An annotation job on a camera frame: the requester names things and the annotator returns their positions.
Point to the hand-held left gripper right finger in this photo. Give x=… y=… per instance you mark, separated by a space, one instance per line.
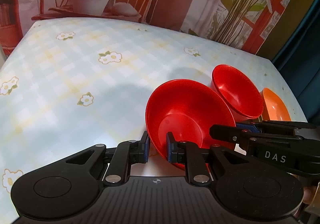
x=170 y=150

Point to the teal curtain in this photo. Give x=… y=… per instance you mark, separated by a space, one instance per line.
x=308 y=64

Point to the floral checked tablecloth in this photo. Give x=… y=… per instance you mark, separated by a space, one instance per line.
x=75 y=69

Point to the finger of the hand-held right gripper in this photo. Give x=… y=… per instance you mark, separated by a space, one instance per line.
x=247 y=126
x=225 y=132

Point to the red bowl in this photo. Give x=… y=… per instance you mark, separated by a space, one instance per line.
x=237 y=91
x=190 y=119
x=250 y=116

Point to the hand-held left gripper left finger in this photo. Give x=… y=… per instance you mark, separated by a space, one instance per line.
x=145 y=149

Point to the person's right hand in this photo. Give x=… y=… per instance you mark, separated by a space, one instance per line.
x=313 y=196

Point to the orange bowl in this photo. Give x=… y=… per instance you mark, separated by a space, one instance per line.
x=275 y=107

